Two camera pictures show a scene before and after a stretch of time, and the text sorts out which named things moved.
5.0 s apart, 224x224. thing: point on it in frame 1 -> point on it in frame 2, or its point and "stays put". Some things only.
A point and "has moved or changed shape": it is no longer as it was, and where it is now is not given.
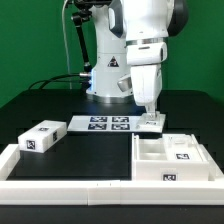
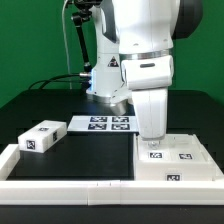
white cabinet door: [152, 125] has moved or changed shape
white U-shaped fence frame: [106, 192] stays put
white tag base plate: [103, 123] stays put
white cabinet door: [181, 148] stays put
